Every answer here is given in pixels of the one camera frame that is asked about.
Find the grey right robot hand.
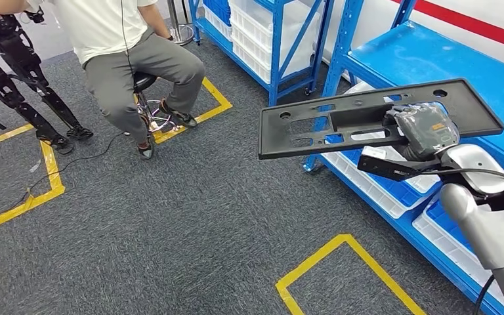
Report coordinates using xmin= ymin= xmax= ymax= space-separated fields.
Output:
xmin=382 ymin=102 xmax=461 ymax=161

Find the black plastic plate frame part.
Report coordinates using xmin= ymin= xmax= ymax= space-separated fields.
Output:
xmin=258 ymin=78 xmax=504 ymax=161

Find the blue metal shelf rack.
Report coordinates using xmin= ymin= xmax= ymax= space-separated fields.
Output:
xmin=190 ymin=0 xmax=335 ymax=108
xmin=303 ymin=0 xmax=504 ymax=315

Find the white vehicle with red stripe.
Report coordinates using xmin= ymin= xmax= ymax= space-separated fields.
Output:
xmin=312 ymin=0 xmax=504 ymax=75

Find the yellow floor tape square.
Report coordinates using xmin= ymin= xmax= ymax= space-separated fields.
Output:
xmin=274 ymin=234 xmax=427 ymax=315
xmin=0 ymin=123 xmax=66 ymax=238

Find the stack of white plastic crates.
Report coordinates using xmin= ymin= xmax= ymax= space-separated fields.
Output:
xmin=228 ymin=0 xmax=322 ymax=84

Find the chrome stool base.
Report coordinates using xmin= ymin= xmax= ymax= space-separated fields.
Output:
xmin=166 ymin=0 xmax=196 ymax=47

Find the black round stool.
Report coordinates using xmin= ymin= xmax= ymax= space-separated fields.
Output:
xmin=132 ymin=72 xmax=181 ymax=133

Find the person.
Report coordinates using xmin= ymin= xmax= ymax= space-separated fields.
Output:
xmin=0 ymin=0 xmax=207 ymax=161

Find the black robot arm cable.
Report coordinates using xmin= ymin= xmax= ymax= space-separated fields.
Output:
xmin=417 ymin=167 xmax=504 ymax=315

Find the black floor cable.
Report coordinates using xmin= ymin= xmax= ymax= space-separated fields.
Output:
xmin=0 ymin=130 xmax=125 ymax=223

